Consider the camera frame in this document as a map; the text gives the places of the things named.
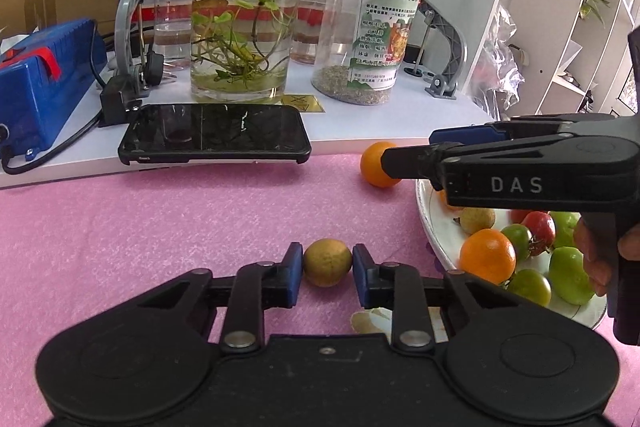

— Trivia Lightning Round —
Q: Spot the plastic jar with label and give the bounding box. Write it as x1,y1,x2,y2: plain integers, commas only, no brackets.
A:
311,0,421,105

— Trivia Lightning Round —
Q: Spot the black smartphone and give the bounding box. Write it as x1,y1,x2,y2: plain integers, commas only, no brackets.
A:
118,103,311,165

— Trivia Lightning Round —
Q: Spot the grey bracket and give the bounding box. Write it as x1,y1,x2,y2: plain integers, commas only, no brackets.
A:
411,0,468,100
114,0,148,98

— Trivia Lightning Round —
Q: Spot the gold sticker label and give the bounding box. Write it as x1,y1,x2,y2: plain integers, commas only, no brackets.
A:
281,93,324,113

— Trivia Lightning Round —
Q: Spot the red small apple front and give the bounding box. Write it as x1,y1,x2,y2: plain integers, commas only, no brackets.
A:
509,209,530,223

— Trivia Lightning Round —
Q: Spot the black power adapter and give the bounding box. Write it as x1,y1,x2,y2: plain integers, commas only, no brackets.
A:
99,74,142,127

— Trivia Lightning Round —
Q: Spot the green potted plant shelf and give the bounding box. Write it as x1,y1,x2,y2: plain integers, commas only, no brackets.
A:
578,0,610,24

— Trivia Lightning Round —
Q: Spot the orange tangerine in plate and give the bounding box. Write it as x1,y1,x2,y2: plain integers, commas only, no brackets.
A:
457,229,516,285

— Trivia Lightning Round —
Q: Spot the grey bracket right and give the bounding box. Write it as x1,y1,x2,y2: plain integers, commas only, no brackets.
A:
411,0,468,100

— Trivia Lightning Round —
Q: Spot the blue electronic box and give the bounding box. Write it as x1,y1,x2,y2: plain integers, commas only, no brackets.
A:
0,18,107,160

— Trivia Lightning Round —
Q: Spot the large orange tangerine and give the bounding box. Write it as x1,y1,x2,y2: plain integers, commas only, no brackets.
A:
438,190,462,212

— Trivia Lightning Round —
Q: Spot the white round plate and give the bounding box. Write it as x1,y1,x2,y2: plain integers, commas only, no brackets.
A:
414,180,608,329

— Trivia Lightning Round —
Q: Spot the yellow-green fruit left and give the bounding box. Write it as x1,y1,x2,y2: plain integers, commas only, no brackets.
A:
458,207,496,235

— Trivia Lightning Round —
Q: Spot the crumpled plastic bag shelf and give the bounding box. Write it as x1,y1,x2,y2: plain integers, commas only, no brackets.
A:
468,5,525,120

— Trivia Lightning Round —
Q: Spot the green fruit in plate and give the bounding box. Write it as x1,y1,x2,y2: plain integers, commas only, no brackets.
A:
506,269,552,307

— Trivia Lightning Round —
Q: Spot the green fruit right plate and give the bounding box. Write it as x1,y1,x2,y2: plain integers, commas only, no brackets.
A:
548,247,594,306

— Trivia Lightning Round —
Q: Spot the red small apple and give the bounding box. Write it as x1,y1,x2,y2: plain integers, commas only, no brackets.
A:
522,211,556,257
509,209,530,223

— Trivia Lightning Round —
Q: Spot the pink tablecloth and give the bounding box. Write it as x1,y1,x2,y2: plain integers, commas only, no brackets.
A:
0,152,640,427

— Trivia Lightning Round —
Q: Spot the grey bracket left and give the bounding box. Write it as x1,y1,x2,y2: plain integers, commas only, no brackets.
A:
114,0,148,98

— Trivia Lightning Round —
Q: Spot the person's right hand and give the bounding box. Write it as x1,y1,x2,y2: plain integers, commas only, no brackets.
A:
574,219,640,296

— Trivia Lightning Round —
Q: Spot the green fruit behind finger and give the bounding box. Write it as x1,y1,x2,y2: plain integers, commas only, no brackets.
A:
549,211,580,248

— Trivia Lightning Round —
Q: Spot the yellow-brown small fruit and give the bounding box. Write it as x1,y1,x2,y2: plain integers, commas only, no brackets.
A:
303,239,352,287

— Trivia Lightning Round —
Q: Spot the glass vase with plant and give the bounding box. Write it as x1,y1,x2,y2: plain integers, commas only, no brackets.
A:
190,0,298,103

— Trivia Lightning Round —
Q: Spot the green small fruit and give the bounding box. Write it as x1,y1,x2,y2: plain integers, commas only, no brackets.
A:
501,223,533,261

